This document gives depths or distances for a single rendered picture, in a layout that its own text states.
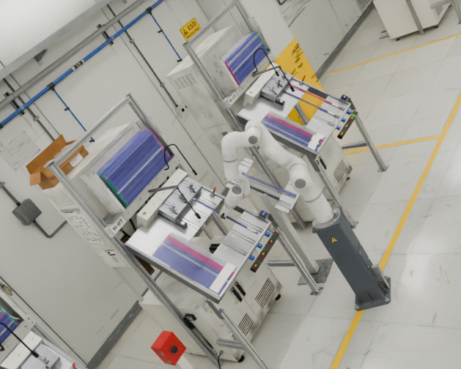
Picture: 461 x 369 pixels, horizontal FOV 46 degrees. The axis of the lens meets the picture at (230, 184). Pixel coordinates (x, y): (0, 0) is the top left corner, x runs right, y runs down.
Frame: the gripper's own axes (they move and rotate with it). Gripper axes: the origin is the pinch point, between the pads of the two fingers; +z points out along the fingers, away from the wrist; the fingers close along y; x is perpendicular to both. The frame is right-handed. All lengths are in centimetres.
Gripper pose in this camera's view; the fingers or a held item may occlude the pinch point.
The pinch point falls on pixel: (224, 215)
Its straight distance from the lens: 359.2
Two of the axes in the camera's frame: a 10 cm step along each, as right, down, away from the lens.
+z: -2.5, 5.3, 8.1
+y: -5.0, 6.4, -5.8
